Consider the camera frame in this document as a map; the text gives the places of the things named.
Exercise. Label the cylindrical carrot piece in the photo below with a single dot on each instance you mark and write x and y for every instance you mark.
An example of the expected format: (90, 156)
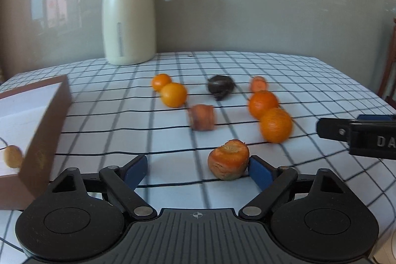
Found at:
(201, 117)

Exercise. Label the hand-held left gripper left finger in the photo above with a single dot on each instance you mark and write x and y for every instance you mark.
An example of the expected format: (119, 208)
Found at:
(137, 170)

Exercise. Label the brown cardboard box white inside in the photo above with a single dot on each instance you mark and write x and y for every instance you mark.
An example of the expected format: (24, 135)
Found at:
(46, 128)

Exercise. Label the small orange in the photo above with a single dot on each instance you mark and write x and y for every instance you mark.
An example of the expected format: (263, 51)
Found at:
(161, 82)

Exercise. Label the small carrot piece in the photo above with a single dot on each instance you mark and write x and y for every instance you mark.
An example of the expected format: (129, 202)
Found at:
(258, 84)

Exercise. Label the carrot stub with cut top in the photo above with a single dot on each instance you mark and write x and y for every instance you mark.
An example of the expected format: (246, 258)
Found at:
(229, 163)

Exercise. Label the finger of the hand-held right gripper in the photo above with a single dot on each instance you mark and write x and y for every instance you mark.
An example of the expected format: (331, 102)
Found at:
(376, 117)
(335, 129)

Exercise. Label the white object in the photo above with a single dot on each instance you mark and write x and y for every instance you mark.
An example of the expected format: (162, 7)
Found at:
(386, 248)

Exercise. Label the white black checked tablecloth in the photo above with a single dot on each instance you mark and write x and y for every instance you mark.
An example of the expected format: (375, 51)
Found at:
(130, 128)

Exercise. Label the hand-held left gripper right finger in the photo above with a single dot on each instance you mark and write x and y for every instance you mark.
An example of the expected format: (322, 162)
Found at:
(259, 172)

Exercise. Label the dark wrinkled fruit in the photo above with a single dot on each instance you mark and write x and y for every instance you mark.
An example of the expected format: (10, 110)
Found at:
(221, 87)

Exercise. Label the cream thermos jug grey lid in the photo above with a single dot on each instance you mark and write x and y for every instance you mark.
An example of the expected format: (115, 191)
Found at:
(128, 10)

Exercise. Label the small yellowish brown fruit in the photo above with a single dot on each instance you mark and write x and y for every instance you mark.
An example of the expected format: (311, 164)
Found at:
(12, 156)

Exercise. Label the wooden chair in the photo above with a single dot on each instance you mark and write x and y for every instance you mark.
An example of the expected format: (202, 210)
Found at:
(388, 72)

